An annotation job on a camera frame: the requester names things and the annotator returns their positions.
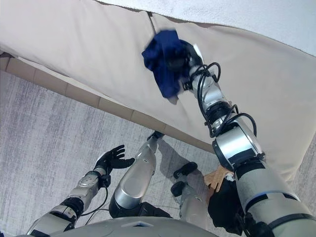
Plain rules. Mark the grey textured rug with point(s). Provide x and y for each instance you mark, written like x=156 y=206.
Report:
x=49 y=128

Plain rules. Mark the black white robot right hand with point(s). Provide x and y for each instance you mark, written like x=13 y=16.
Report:
x=184 y=58

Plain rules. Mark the blue garment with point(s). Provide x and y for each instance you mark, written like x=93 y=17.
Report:
x=160 y=56

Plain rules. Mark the beige bed cover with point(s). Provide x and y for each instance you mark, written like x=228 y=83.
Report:
x=86 y=44

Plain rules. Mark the white garment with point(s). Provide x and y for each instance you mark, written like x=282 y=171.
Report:
x=229 y=176

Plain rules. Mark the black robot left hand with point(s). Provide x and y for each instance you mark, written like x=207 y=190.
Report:
x=113 y=159

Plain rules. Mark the silver robot left leg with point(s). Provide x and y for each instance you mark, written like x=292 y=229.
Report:
x=135 y=177

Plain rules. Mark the silver robot legs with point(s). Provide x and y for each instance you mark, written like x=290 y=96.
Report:
x=98 y=98

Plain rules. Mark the black garment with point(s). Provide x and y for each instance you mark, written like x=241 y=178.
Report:
x=222 y=205

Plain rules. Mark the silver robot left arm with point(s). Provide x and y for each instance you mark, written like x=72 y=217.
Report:
x=81 y=185

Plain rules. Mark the silver robot torso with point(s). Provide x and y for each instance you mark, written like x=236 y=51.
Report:
x=138 y=229

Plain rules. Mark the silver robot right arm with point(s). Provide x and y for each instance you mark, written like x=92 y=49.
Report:
x=234 y=145

